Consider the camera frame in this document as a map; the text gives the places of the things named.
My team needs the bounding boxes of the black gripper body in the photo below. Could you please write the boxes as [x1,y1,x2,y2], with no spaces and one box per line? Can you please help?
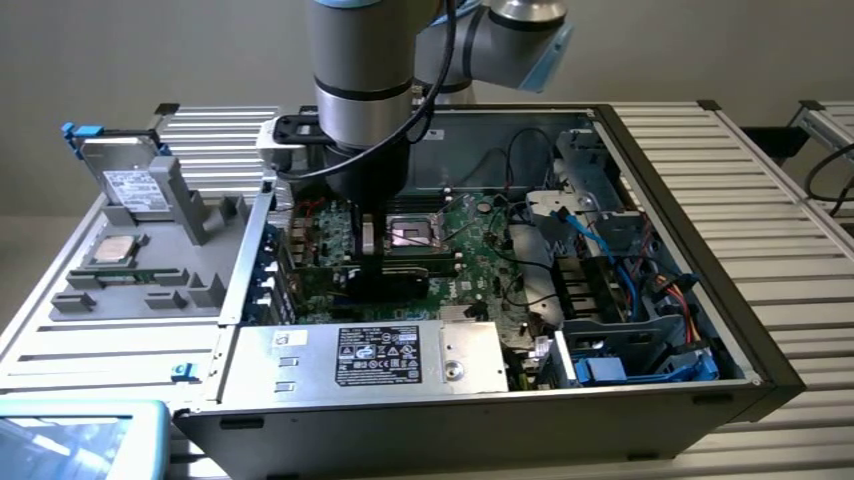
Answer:
[324,141,411,207]

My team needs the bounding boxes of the green and black graphics card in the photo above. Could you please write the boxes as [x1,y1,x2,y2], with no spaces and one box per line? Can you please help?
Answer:
[291,264,431,304]

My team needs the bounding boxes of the CPU socket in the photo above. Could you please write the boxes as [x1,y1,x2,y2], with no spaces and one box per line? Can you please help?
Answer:
[388,215,443,252]

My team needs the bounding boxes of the black RAM slots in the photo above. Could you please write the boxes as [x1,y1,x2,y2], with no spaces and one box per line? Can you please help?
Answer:
[384,193,447,213]

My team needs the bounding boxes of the green motherboard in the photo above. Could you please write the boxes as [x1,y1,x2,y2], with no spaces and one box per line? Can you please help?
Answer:
[265,192,559,331]

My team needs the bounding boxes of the silver power supply unit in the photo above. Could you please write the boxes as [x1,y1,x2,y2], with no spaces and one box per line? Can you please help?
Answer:
[217,321,512,403]

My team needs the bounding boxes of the black fan shroud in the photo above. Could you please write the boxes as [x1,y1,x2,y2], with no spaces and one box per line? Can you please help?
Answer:
[524,253,639,329]

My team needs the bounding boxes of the silver drive cage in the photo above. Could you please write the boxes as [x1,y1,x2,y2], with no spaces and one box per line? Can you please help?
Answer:
[551,126,646,261]

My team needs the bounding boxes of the grey parts rack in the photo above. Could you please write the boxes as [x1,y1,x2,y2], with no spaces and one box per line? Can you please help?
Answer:
[48,156,267,322]

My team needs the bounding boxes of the silver hard disk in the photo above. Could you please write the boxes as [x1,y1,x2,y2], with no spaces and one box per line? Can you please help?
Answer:
[79,136,173,212]

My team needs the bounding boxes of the green RAM stick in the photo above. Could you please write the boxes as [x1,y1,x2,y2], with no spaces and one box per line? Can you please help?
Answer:
[68,268,189,284]

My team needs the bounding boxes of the silver CPU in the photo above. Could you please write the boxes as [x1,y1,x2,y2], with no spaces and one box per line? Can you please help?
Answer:
[88,234,143,265]

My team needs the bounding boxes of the blue disk bay caddy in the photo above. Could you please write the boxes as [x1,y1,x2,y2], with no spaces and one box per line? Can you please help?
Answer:
[571,355,630,387]

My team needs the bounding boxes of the black open PC case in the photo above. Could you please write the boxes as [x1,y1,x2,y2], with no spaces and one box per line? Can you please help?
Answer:
[171,102,809,480]

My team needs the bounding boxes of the silver case side panel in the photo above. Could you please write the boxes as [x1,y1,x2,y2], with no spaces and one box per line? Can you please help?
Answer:
[0,189,268,402]

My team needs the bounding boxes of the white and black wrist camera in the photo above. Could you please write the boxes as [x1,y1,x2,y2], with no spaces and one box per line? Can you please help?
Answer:
[255,114,329,177]

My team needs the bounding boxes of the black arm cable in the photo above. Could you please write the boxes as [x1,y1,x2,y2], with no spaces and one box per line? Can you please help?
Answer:
[273,0,482,180]

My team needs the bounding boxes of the black thin case wire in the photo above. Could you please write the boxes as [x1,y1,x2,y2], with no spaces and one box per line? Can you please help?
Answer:
[503,127,559,201]

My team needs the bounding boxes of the blue data wire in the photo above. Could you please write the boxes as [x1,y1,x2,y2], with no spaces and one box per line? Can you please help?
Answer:
[552,208,642,321]

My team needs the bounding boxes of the blue disk bracket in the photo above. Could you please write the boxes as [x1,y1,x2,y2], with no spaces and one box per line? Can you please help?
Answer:
[59,122,103,162]

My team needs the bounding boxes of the red and orange power wire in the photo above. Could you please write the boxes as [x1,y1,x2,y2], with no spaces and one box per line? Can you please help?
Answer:
[650,272,702,351]

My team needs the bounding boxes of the black loose cable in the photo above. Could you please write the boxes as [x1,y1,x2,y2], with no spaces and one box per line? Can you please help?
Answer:
[806,148,854,218]

